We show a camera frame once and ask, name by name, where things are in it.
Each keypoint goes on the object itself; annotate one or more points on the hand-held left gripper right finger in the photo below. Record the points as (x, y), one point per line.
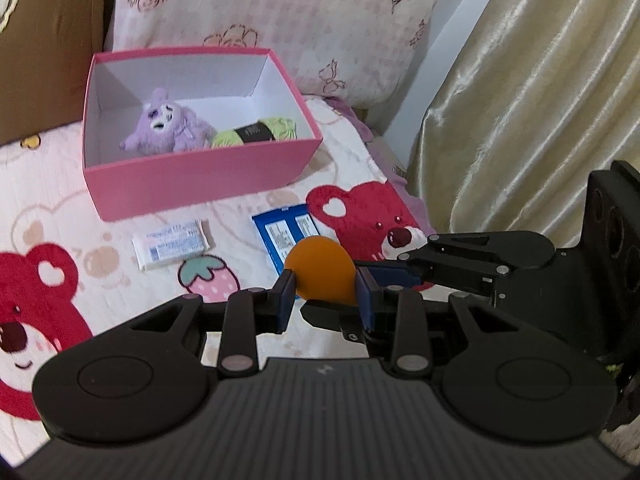
(366, 301)

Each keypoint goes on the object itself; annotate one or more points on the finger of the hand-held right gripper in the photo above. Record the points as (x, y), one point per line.
(330, 316)
(387, 272)

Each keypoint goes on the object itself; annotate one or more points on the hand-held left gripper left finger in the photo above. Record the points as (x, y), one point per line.
(286, 296)

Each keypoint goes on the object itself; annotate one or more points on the orange egg-shaped sponge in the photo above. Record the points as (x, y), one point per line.
(320, 270)

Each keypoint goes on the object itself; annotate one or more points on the pink cardboard box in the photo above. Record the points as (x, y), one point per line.
(190, 185)

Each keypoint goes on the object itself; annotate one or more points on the green yarn ball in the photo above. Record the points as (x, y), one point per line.
(272, 127)

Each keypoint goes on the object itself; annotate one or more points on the purple plush toy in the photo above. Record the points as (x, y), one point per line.
(165, 127)

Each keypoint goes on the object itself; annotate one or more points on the blue foil packet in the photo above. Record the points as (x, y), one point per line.
(277, 237)

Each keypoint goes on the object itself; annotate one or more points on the white tissue packet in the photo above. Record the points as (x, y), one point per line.
(170, 246)

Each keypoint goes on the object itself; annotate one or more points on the bear printed blanket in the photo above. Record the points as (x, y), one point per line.
(100, 285)

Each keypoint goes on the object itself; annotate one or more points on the beige satin curtain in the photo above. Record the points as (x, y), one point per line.
(540, 85)

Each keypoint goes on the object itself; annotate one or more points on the pink floral pillow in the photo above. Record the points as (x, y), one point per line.
(280, 10)

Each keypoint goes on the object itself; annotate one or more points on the brown embroidered pillow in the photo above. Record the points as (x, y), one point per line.
(50, 60)

